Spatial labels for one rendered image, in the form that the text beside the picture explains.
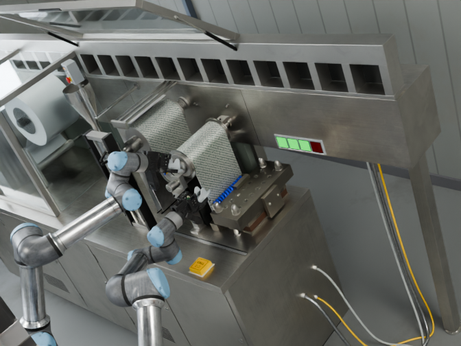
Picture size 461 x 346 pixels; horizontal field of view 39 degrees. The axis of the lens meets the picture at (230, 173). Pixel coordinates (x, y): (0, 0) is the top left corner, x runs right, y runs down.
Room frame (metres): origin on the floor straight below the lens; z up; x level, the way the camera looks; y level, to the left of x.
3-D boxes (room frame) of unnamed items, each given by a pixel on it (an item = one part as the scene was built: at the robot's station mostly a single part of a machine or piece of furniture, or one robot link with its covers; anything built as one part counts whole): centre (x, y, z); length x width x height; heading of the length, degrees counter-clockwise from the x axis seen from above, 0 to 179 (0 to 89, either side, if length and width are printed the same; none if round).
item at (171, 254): (2.26, 0.37, 1.01); 0.11 x 0.08 x 0.11; 77
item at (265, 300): (3.24, 0.72, 0.43); 2.52 x 0.64 x 0.86; 38
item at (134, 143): (2.65, 0.35, 1.33); 0.06 x 0.06 x 0.06; 38
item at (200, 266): (2.20, 0.26, 0.91); 0.07 x 0.07 x 0.02; 38
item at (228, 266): (3.23, 0.74, 0.88); 2.52 x 0.66 x 0.04; 38
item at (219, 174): (2.50, 0.05, 1.11); 0.23 x 0.01 x 0.18; 128
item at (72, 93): (3.10, 0.54, 1.50); 0.14 x 0.14 x 0.06
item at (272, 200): (2.36, -0.13, 0.96); 0.10 x 0.03 x 0.11; 128
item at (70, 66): (2.92, 0.50, 1.66); 0.07 x 0.07 x 0.10; 23
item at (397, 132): (3.25, 0.24, 1.29); 3.10 x 0.28 x 0.30; 38
